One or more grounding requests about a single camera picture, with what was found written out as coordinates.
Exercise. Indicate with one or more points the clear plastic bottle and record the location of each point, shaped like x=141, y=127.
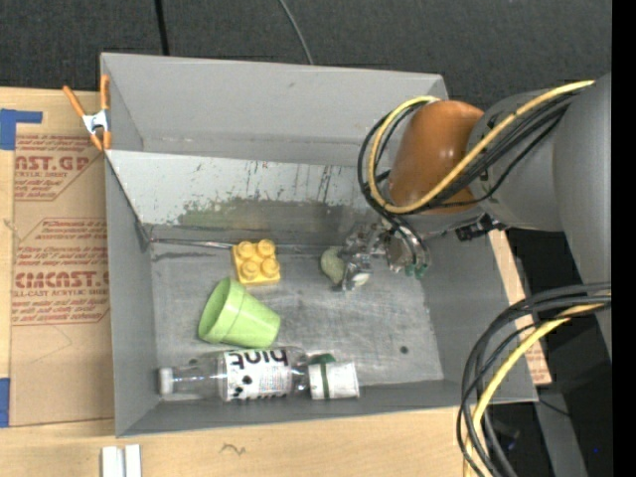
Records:
x=248, y=374

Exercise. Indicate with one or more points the white cup with green band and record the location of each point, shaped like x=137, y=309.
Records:
x=338, y=379

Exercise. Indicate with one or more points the light green plastic cup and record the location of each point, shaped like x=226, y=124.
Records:
x=243, y=318

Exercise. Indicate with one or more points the brown cardboard board, red print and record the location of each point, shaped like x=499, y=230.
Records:
x=54, y=346

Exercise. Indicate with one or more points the black cylinder on white bracket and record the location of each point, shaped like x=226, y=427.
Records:
x=476, y=229

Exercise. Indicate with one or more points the grey metal bin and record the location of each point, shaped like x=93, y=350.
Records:
x=348, y=316

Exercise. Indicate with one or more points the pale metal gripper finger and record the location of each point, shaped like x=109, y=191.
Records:
x=356, y=279
x=357, y=255

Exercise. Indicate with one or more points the yellow toy brick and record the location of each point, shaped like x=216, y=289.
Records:
x=254, y=263

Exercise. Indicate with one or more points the pale green round lump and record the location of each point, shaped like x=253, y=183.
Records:
x=331, y=265

